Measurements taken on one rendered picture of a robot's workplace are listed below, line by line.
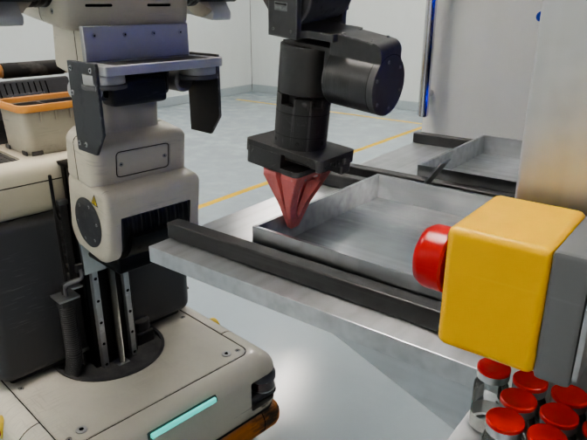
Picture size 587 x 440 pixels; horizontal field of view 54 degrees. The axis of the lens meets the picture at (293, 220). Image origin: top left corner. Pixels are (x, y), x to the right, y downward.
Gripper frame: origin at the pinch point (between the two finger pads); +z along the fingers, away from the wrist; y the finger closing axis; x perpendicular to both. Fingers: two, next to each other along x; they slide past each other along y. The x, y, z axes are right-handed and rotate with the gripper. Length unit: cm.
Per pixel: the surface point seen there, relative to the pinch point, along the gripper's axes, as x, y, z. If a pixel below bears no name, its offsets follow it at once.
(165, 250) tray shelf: -11.0, -9.2, 3.6
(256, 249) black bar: -7.7, 1.3, 0.5
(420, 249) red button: -19.4, 24.0, -12.5
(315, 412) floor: 65, -34, 95
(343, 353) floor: 96, -45, 96
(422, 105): 79, -24, 3
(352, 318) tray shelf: -10.3, 15.1, 1.1
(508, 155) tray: 54, 6, 2
